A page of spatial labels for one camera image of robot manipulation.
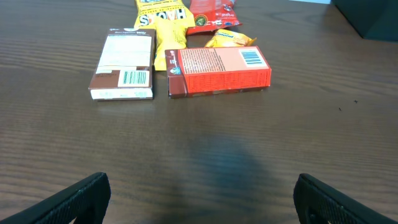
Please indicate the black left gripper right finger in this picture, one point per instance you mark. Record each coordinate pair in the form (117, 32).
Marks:
(318, 203)

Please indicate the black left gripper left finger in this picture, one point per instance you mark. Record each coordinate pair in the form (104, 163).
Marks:
(84, 202)

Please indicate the brown Pocky box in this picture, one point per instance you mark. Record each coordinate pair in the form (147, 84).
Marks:
(126, 66)

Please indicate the orange red snack box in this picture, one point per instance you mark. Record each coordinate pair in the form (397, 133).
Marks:
(211, 71)

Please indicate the dark green box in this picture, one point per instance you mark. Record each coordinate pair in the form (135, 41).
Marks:
(372, 19)

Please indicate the yellow sunflower seed bag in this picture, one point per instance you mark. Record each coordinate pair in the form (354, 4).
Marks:
(173, 10)

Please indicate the red snack bag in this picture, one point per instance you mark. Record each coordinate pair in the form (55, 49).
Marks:
(210, 15)

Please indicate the yellow Julie's sandwich packet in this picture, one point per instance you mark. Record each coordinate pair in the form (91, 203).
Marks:
(169, 35)

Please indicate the small yellow cracker packet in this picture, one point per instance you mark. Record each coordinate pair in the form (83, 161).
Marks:
(228, 38)

